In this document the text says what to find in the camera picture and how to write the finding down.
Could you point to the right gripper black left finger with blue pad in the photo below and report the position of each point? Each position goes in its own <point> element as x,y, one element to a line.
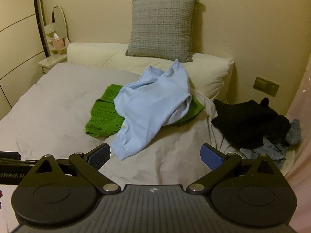
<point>88,165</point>

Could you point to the grey duvet cover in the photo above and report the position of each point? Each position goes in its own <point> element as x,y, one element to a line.
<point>50,118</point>

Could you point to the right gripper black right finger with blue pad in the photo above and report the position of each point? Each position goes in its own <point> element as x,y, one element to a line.
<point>221,166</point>

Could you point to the white bedside table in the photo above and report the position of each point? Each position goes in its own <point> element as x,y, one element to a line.
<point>48,63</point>

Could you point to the light blue sweatshirt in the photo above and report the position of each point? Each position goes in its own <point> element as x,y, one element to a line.
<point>156,99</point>

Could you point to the pink box on nightstand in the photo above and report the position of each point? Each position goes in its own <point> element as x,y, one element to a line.
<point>59,43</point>

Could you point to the grey-blue garment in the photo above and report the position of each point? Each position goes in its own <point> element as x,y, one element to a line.
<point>277,152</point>

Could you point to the green knitted sweater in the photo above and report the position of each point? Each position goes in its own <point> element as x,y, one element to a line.
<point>105,121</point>

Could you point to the oval standing mirror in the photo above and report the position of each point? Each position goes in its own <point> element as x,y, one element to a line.
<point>59,24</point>

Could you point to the long white bolster pillow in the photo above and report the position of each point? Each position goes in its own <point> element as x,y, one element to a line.
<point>208,74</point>

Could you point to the white sliding wardrobe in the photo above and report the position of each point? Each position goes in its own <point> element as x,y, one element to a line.
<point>21,50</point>

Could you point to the wall switch plate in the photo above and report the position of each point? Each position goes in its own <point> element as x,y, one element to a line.
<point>266,86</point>

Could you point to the black garment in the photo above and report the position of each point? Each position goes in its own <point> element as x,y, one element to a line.
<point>245,125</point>

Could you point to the grey checked cushion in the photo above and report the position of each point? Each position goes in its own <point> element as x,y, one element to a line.
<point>162,29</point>

